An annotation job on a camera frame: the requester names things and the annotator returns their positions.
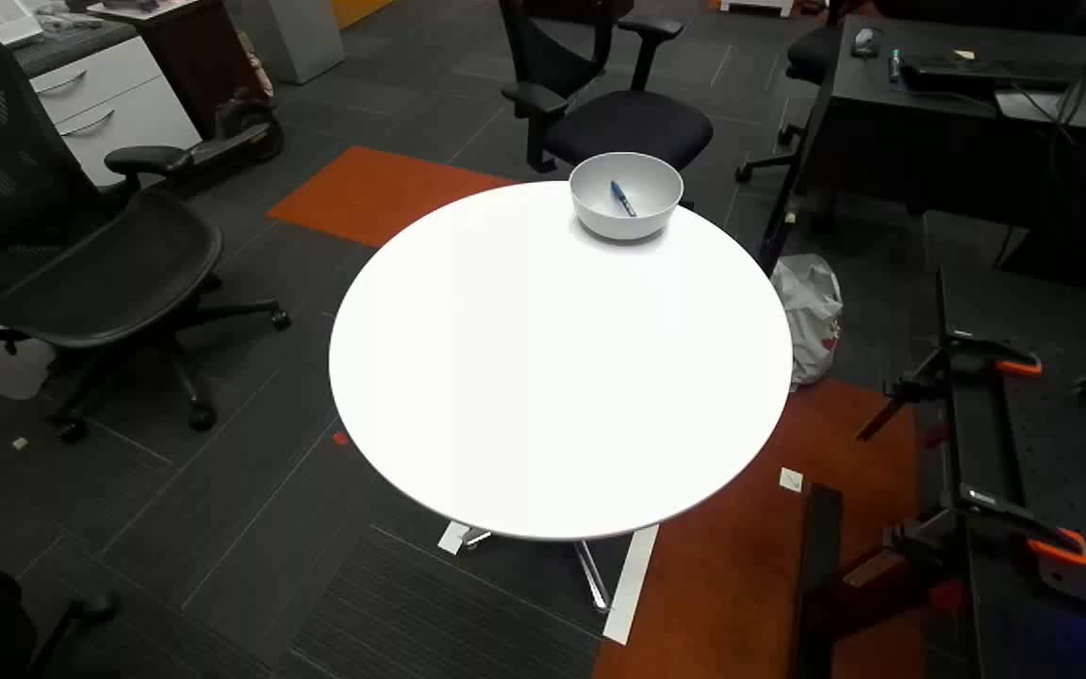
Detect white ceramic bowl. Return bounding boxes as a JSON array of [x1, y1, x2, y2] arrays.
[[570, 152, 687, 242]]

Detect white round table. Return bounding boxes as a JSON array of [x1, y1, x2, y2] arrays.
[[327, 182, 791, 642]]

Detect white plastic bag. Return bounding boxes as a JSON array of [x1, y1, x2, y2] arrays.
[[775, 254, 847, 387]]

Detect black padded office chair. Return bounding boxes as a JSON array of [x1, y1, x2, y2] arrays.
[[500, 0, 713, 171]]

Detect black orange bar clamp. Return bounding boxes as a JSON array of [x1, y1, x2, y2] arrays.
[[862, 328, 1045, 440]]

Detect black mesh office chair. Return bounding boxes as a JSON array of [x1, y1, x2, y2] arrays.
[[0, 44, 291, 440]]

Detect white drawer cabinet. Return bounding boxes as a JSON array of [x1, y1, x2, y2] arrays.
[[16, 37, 202, 188]]

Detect black desk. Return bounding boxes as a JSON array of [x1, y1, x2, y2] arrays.
[[760, 16, 1086, 267]]

